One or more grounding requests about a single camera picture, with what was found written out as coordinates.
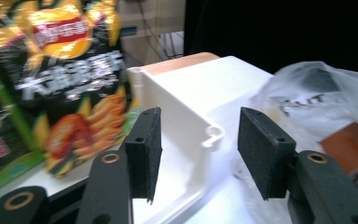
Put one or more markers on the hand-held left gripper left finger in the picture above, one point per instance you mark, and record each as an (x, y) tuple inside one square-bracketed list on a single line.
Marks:
[(144, 155)]

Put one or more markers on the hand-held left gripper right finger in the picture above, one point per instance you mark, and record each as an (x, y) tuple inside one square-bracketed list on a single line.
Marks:
[(264, 155)]

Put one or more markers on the white plastic tray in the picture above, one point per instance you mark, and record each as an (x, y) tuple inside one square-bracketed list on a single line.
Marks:
[(183, 140)]

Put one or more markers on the clear plastic bag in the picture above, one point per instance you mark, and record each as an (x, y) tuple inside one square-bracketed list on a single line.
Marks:
[(317, 87)]

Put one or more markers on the black yellow chips bag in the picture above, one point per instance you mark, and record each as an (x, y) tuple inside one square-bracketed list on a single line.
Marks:
[(62, 77)]

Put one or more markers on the green seaweed snack packet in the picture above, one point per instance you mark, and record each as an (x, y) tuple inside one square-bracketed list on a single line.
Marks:
[(12, 171)]

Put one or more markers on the white plastic bin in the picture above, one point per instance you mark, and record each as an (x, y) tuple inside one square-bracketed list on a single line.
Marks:
[(230, 81)]

